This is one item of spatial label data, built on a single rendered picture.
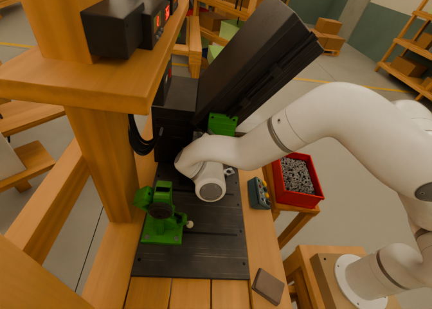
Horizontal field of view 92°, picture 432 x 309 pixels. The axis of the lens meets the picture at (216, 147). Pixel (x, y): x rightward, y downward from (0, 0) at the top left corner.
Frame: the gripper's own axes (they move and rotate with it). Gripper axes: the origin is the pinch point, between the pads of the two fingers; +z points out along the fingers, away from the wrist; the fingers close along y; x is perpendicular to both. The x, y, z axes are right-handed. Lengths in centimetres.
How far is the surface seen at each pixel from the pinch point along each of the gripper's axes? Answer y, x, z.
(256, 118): -17.4, -19.1, 27.0
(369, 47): -316, -412, 621
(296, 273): -72, 4, -21
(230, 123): -1.4, -10.3, 2.9
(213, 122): 3.3, -5.1, 3.0
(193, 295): -29, 30, -37
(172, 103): 17.4, 5.1, 12.2
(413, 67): -314, -363, 409
